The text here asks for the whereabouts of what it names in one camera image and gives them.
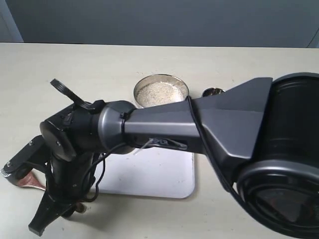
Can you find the brown wooden spoon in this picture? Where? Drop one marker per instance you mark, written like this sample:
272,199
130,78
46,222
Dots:
31,181

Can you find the steel bowl with rice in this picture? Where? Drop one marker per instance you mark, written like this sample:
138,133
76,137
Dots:
159,89

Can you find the shiny steel cup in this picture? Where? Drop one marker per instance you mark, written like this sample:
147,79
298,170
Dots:
212,91

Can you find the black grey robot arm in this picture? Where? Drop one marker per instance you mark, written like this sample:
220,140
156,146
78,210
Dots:
261,137

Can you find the white plastic tray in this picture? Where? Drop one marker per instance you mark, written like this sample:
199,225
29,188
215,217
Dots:
152,172

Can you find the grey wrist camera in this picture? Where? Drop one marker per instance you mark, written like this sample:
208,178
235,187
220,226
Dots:
34,155

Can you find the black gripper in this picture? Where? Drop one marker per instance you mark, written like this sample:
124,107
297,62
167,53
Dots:
72,137

